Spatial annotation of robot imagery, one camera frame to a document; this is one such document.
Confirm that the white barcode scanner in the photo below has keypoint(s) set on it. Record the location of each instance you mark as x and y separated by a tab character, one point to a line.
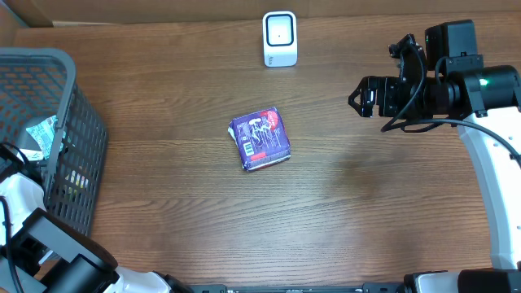
280	44

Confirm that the grey plastic basket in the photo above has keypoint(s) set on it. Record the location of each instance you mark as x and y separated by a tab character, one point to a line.
39	83

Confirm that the purple snack packet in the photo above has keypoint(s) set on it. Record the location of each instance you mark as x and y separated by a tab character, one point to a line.
261	139

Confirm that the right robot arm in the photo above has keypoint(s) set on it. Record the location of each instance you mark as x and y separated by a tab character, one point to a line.
444	82

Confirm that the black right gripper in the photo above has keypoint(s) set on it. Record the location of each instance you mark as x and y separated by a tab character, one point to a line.
386	87

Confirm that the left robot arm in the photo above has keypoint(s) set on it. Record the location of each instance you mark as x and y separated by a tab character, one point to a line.
40	253

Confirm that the teal packet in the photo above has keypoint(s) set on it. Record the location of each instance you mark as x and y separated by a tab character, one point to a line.
44	133

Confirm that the black rail at table edge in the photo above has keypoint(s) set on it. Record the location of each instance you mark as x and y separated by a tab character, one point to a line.
368	287

